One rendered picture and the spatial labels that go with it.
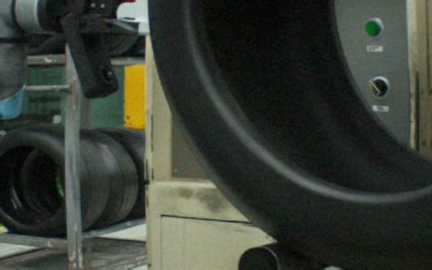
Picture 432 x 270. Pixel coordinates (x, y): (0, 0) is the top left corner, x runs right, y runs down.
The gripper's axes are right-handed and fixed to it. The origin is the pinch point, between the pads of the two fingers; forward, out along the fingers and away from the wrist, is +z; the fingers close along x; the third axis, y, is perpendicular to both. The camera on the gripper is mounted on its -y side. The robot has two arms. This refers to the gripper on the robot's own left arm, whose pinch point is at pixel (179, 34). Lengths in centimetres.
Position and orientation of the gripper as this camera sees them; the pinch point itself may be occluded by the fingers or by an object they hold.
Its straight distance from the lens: 131.6
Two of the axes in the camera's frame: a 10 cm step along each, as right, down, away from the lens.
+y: 1.0, -9.9, -1.2
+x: 5.7, -0.4, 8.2
